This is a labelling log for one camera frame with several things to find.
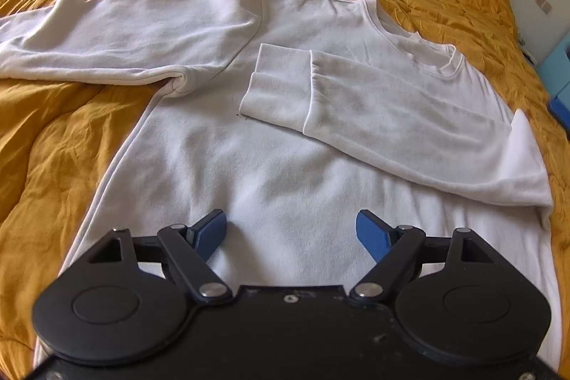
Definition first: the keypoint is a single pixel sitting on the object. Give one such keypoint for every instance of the mustard yellow quilt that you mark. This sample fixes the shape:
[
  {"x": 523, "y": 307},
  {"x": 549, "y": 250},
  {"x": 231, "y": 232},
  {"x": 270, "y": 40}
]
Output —
[{"x": 57, "y": 139}]

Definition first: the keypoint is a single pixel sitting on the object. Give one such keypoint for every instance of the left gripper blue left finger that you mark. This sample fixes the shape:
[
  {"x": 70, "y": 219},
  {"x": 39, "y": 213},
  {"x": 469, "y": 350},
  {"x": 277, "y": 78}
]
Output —
[{"x": 187, "y": 251}]

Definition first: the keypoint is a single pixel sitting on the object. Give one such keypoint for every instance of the blue bedside table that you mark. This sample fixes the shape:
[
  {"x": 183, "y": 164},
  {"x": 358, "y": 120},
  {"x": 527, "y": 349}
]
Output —
[{"x": 554, "y": 74}]

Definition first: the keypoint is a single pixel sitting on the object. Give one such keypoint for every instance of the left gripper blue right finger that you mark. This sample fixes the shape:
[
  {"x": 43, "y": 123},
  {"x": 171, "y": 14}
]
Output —
[{"x": 395, "y": 252}]

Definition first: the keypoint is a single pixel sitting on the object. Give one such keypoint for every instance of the white sweatshirt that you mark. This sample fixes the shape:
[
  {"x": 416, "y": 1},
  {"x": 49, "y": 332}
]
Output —
[{"x": 292, "y": 116}]

